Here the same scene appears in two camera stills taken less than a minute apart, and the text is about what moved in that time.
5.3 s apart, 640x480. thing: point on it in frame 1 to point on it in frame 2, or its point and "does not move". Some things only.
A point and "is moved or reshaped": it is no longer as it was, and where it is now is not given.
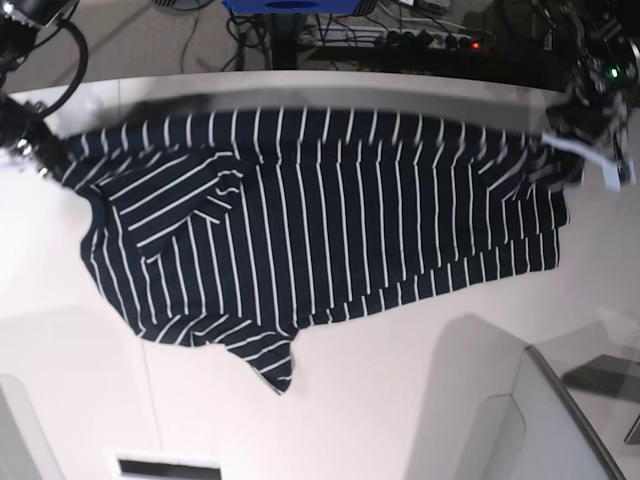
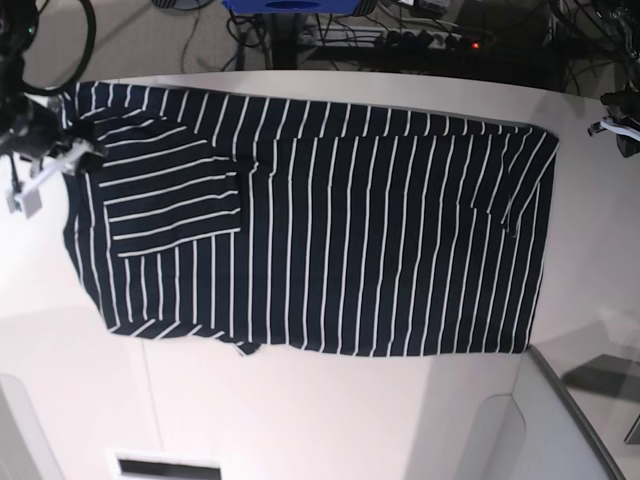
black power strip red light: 423,39 does not move
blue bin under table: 292,6 does not move
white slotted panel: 136,465 does not move
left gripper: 46,148 to 85,129
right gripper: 569,165 to 628,146
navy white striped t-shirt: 231,231 is moved or reshaped
